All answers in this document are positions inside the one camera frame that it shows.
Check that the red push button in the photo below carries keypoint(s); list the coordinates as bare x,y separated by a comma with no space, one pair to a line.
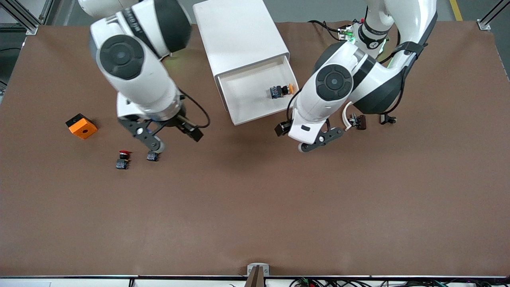
122,163

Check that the brown table cover sheet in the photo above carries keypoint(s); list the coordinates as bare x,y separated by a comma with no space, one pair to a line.
255,199

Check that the green push button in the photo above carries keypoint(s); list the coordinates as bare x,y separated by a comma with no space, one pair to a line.
152,156

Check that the grey metal mounting bracket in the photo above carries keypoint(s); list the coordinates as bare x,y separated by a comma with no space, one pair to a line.
251,266

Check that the small black electrical component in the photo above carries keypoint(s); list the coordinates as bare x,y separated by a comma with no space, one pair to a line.
388,118

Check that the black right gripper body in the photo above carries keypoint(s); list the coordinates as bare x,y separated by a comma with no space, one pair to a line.
181,122

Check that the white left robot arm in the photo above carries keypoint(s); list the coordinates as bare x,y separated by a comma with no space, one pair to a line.
330,99

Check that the aluminium frame profile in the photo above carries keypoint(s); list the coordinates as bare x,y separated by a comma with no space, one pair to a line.
20,18
484,26

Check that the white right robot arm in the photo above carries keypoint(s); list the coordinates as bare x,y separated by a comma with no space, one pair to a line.
135,79

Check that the yellow push button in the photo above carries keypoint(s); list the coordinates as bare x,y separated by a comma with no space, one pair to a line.
277,92

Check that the orange box with hole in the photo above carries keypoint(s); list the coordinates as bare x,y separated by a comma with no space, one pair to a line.
83,129

